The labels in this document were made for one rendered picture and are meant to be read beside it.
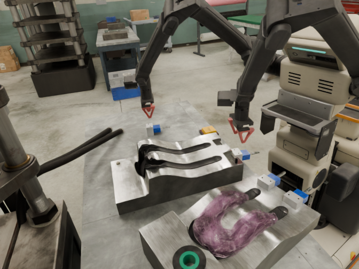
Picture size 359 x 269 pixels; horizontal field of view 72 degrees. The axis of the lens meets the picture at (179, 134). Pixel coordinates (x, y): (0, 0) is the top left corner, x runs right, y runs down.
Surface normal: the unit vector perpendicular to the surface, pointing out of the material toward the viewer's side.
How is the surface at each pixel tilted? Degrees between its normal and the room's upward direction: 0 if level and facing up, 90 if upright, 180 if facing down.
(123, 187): 0
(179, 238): 0
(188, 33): 90
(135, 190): 0
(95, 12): 90
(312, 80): 98
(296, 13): 46
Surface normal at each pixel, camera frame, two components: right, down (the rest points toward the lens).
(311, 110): -0.82, 0.33
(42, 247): -0.07, -0.86
